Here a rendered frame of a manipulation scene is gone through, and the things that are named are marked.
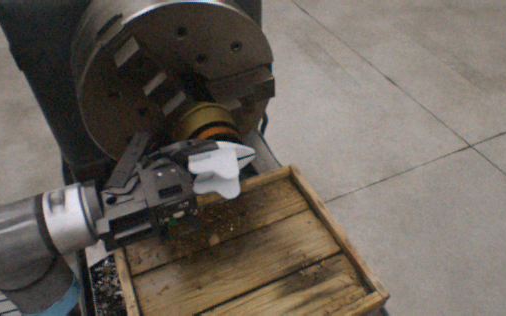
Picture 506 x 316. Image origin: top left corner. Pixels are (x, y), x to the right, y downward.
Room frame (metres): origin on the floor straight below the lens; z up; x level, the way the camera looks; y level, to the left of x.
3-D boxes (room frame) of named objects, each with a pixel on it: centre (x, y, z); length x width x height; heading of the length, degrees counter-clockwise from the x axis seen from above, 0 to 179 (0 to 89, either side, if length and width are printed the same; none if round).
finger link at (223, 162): (0.34, 0.04, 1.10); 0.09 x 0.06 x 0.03; 114
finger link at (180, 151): (0.34, 0.09, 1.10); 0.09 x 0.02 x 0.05; 114
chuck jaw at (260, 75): (0.51, 0.02, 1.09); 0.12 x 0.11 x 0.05; 115
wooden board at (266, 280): (0.32, 0.03, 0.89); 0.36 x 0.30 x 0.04; 115
